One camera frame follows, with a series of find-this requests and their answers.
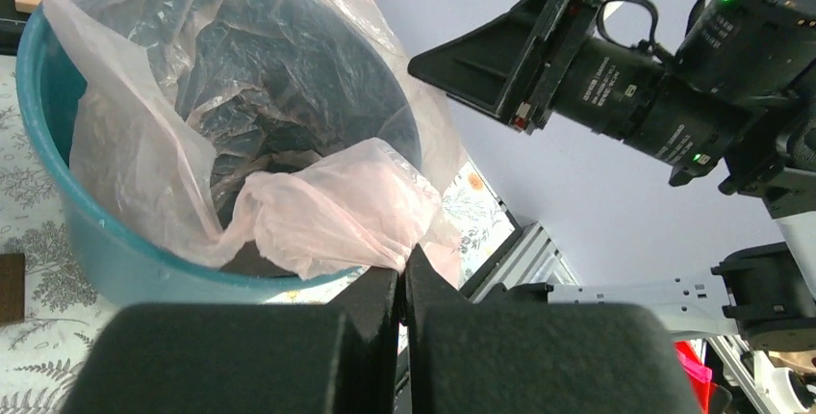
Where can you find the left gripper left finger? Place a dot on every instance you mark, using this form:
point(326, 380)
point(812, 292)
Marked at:
point(337, 357)

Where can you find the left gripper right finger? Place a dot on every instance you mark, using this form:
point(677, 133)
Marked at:
point(510, 355)

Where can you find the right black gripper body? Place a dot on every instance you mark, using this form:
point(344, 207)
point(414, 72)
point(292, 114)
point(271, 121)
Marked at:
point(510, 68)

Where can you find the pink trash bag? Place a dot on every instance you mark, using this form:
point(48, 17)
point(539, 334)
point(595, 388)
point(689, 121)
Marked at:
point(287, 125)

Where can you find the teal plastic trash bin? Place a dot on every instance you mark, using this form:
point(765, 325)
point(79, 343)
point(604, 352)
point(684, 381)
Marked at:
point(121, 266)

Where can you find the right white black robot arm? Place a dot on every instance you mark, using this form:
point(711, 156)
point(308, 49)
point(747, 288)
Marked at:
point(740, 89)

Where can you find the floral patterned table mat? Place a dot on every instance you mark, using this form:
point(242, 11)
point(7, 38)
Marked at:
point(41, 357)

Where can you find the dark brown wooden block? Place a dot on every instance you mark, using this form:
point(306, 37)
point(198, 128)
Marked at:
point(12, 288)

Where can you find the red box outside cell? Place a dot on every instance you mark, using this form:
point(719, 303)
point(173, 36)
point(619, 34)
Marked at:
point(700, 376)

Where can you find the aluminium frame rail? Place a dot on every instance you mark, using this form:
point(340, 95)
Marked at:
point(527, 255)

